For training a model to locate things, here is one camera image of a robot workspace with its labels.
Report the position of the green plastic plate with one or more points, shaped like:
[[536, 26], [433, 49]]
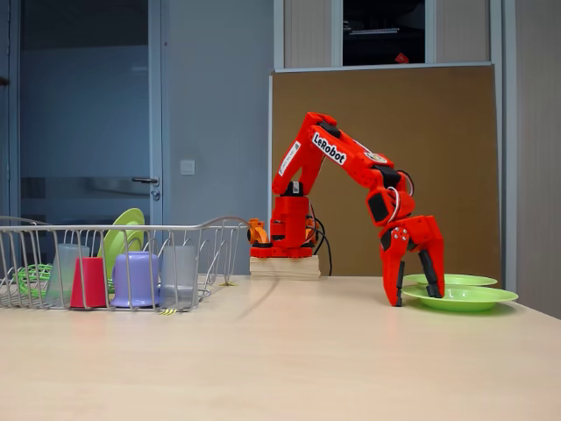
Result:
[[469, 279], [127, 221], [469, 296]]

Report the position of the grey translucent plastic cup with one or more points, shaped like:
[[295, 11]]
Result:
[[61, 272], [177, 276]]

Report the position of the purple plastic mug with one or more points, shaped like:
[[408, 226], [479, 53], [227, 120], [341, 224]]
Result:
[[136, 278]]

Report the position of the red plastic cup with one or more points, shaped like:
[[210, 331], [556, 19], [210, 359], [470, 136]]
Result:
[[90, 283]]

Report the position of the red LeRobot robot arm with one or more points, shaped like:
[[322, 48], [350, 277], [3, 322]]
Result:
[[302, 175]]

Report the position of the brown pin board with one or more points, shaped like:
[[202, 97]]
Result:
[[460, 131]]

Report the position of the wooden base block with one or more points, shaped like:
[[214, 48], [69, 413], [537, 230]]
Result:
[[280, 268]]

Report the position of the orange table clamp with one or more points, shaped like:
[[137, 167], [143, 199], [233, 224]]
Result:
[[258, 234]]

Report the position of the yellow green tape strip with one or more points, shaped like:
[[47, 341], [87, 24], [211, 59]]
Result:
[[228, 284]]

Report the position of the small red item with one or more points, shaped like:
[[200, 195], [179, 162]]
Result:
[[401, 58]]

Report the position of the white notebook on shelf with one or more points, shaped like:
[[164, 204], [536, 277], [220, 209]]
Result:
[[372, 30]]

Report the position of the yellow black striped tape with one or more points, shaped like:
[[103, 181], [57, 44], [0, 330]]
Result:
[[167, 311]]

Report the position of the silver door lock cylinder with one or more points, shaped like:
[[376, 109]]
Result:
[[155, 195]]

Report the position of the blue grey glass door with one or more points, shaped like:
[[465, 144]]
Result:
[[87, 109]]

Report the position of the white light switch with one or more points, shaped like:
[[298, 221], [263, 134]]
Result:
[[188, 167]]

